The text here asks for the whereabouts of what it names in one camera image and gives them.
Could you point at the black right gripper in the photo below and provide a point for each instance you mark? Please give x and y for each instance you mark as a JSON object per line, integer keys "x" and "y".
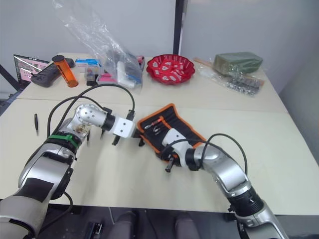
{"x": 172, "y": 160}

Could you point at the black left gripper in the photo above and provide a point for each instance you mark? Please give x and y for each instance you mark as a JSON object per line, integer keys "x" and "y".
{"x": 136, "y": 132}

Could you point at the black orange-trimmed tool roll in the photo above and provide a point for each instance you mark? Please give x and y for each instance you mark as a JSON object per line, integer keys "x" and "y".
{"x": 179, "y": 119}

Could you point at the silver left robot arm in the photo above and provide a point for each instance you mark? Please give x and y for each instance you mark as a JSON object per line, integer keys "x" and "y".
{"x": 37, "y": 169}

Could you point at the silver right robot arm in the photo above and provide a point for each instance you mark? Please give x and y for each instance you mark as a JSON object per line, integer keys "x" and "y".
{"x": 224, "y": 169}

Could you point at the silver tweezers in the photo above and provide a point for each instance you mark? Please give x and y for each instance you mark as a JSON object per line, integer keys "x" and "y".
{"x": 157, "y": 130}

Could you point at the dark rounded shape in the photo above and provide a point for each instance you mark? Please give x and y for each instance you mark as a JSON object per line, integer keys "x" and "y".
{"x": 186, "y": 226}
{"x": 125, "y": 225}

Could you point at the white packet in bag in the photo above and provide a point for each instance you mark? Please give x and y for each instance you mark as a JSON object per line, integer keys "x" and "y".
{"x": 123, "y": 74}

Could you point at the pink flat packet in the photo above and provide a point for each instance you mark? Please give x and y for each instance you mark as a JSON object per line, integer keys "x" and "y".
{"x": 107, "y": 79}

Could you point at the red patterned bowl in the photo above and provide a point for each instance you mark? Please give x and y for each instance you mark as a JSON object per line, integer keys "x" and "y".
{"x": 170, "y": 68}

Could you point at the pink small gadget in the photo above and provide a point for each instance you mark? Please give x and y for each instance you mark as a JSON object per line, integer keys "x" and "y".
{"x": 140, "y": 60}

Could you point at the small clear parts box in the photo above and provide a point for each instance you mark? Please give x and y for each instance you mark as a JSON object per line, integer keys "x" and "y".
{"x": 91, "y": 73}

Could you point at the blue and white box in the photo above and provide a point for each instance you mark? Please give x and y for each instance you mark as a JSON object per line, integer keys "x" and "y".
{"x": 87, "y": 62}

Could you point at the black device under table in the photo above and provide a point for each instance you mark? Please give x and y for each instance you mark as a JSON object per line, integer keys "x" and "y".
{"x": 93, "y": 229}

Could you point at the orange tube with black cap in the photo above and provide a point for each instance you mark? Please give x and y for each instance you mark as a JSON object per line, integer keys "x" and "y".
{"x": 67, "y": 73}

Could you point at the clear bag of metal parts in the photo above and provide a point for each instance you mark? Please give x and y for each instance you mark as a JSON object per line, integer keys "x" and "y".
{"x": 239, "y": 83}

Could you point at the clear plastic bag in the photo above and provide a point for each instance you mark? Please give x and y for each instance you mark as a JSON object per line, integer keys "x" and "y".
{"x": 99, "y": 37}

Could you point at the black handheld controller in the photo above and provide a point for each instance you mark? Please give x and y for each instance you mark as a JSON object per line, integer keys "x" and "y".
{"x": 45, "y": 76}

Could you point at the green block in wrap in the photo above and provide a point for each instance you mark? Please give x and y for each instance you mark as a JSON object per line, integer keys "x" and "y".
{"x": 236, "y": 62}

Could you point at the laptop screen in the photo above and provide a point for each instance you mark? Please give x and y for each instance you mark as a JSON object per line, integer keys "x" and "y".
{"x": 26, "y": 67}

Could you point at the black metal stand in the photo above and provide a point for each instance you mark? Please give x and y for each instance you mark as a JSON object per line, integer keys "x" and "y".
{"x": 6, "y": 82}

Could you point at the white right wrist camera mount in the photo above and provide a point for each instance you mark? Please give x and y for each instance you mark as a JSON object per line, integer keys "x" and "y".
{"x": 174, "y": 139}

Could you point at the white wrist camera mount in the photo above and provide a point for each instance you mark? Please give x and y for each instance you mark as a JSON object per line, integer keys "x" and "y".
{"x": 174, "y": 139}
{"x": 123, "y": 127}

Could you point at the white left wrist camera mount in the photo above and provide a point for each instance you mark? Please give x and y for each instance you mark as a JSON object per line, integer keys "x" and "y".
{"x": 123, "y": 127}

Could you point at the black vertical post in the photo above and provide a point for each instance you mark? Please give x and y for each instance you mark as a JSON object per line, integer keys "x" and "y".
{"x": 180, "y": 27}

